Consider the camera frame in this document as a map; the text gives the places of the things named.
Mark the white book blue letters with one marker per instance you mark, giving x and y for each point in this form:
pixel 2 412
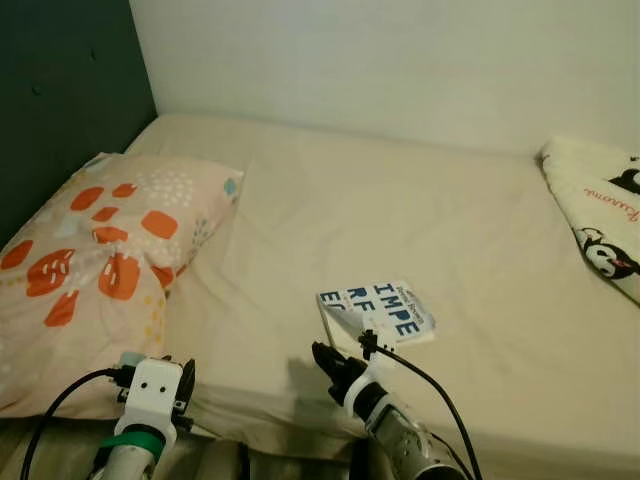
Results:
pixel 385 310

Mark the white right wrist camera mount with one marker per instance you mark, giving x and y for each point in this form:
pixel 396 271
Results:
pixel 370 378

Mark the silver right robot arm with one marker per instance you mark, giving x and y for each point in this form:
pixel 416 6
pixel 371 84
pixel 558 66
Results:
pixel 410 450

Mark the mattress with beige sheet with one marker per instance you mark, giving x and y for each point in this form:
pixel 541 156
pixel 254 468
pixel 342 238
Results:
pixel 450 230

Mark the dark grey upholstered headboard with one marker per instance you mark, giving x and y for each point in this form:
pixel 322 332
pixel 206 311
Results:
pixel 60 100

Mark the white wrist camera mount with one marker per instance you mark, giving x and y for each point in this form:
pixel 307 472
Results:
pixel 370 378
pixel 152 390

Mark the pink pillow orange spots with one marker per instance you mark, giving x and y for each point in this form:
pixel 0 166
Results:
pixel 90 270

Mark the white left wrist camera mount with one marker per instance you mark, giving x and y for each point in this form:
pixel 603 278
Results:
pixel 152 390

